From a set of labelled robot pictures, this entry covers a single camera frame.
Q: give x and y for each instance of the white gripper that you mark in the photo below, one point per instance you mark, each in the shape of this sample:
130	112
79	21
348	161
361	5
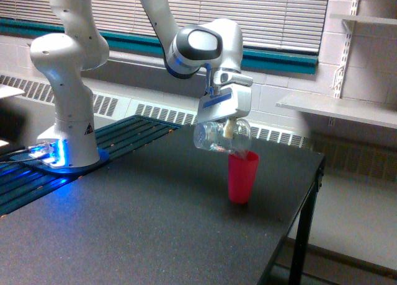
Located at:
228	96

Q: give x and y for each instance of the clear plastic cup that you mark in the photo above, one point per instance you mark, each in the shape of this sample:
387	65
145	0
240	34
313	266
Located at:
209	135

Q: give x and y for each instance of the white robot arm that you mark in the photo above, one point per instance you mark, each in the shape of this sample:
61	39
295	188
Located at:
216	46

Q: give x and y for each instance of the small colourful pieces in cup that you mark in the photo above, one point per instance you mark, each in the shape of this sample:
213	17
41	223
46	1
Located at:
239	153

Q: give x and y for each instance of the pink plastic cup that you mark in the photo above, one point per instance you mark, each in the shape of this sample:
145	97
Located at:
241	177

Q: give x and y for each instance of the black table leg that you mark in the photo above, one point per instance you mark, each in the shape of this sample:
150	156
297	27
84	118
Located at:
304	227

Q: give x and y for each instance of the white radiator vent cover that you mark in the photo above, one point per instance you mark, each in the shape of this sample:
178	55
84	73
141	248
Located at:
117	107

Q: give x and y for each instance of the window blinds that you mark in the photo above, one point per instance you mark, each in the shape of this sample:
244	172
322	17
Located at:
286	25

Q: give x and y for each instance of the white shelf bracket rail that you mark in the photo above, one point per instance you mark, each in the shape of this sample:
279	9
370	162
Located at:
349	25

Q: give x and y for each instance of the white lower wall shelf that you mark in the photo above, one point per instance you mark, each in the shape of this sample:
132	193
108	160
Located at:
344	109

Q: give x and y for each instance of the white wall shelf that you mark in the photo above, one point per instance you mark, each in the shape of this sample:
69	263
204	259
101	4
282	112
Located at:
344	109
366	18

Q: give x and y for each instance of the white upper wall shelf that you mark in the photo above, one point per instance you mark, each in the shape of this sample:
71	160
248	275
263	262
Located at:
366	18

